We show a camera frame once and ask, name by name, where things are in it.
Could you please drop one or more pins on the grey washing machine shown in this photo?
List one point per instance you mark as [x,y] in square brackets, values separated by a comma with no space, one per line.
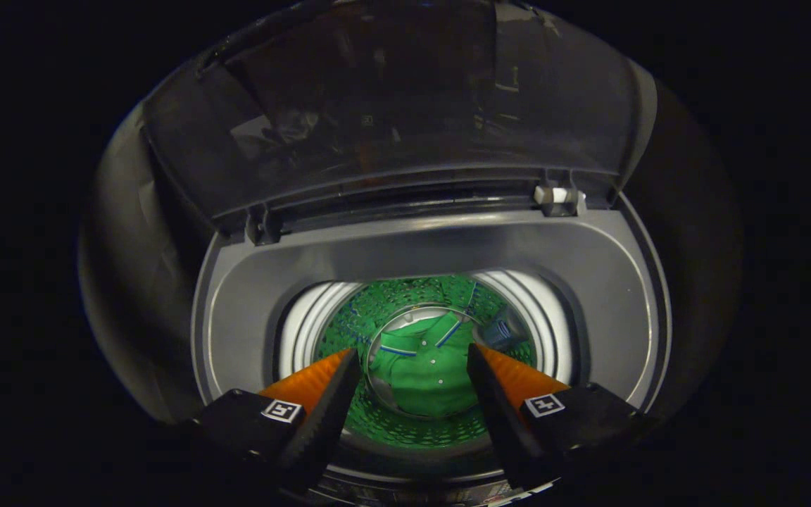
[412,246]

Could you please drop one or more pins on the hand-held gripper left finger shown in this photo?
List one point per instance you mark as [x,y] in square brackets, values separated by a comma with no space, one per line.
[321,422]

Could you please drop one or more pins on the green polo shirt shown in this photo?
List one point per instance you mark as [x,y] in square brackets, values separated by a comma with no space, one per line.
[426,373]

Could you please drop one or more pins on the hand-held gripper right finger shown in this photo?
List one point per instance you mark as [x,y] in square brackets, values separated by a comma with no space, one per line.
[500,422]

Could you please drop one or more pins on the black backdrop cloth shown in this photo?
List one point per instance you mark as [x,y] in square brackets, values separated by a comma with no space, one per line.
[131,282]

